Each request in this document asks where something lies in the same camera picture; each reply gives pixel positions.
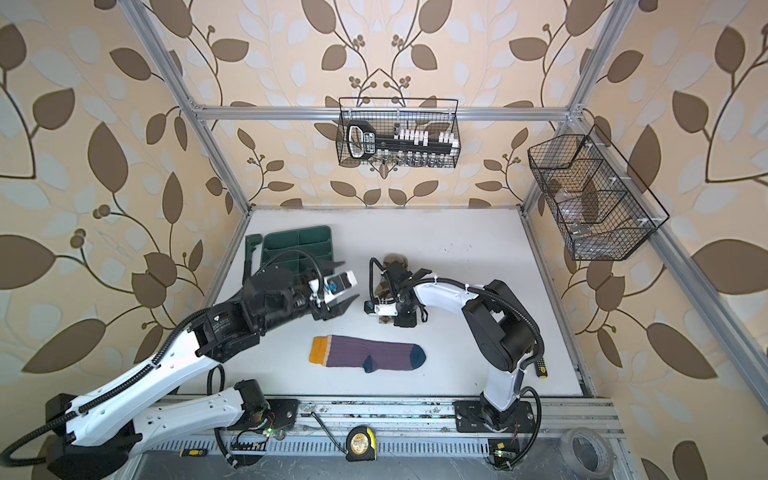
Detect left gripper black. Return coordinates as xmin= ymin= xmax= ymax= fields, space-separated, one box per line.
xmin=259 ymin=257 xmax=361 ymax=334

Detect brown argyle sock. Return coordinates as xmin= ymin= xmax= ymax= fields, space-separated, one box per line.
xmin=369 ymin=253 xmax=416 ymax=328

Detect green divided organizer tray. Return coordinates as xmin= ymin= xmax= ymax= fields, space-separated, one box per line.
xmin=260 ymin=225 xmax=334 ymax=285

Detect purple striped sock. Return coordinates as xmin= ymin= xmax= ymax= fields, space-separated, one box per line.
xmin=309 ymin=335 xmax=427 ymax=373

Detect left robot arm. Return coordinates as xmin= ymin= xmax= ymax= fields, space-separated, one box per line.
xmin=1 ymin=247 xmax=357 ymax=479

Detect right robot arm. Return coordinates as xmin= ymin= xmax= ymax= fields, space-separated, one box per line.
xmin=365 ymin=258 xmax=545 ymax=423

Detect clear tape roll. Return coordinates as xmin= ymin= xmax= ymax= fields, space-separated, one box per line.
xmin=560 ymin=427 xmax=614 ymax=479

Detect yellow black tape measure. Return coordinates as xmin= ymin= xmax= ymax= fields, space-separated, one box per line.
xmin=345 ymin=425 xmax=377 ymax=462

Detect yellow black screwdriver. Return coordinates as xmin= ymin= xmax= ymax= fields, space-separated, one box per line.
xmin=179 ymin=448 xmax=208 ymax=458

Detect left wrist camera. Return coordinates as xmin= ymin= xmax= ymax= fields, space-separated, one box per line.
xmin=309 ymin=271 xmax=357 ymax=303

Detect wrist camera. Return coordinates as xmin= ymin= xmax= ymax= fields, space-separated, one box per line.
xmin=364 ymin=300 xmax=398 ymax=317
xmin=309 ymin=271 xmax=357 ymax=303

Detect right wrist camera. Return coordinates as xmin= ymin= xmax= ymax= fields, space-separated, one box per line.
xmin=364 ymin=300 xmax=398 ymax=317

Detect green handled tool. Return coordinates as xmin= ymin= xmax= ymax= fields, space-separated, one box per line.
xmin=242 ymin=234 xmax=263 ymax=283

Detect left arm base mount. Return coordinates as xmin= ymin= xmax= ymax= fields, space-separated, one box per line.
xmin=214 ymin=398 xmax=299 ymax=469

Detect aluminium frame rail front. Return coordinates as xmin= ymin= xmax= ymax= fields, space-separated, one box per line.
xmin=125 ymin=394 xmax=625 ymax=457

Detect wire basket back wall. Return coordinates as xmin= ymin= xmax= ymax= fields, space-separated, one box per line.
xmin=335 ymin=95 xmax=462 ymax=169

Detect wire basket wall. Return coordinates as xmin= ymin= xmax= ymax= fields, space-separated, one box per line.
xmin=335 ymin=95 xmax=462 ymax=169
xmin=527 ymin=125 xmax=669 ymax=261

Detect black socket set rail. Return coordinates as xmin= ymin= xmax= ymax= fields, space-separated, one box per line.
xmin=341 ymin=120 xmax=461 ymax=160

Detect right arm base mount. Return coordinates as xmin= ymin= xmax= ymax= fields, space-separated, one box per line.
xmin=453 ymin=400 xmax=541 ymax=471

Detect wire basket right wall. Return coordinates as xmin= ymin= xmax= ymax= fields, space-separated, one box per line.
xmin=527 ymin=125 xmax=669 ymax=261

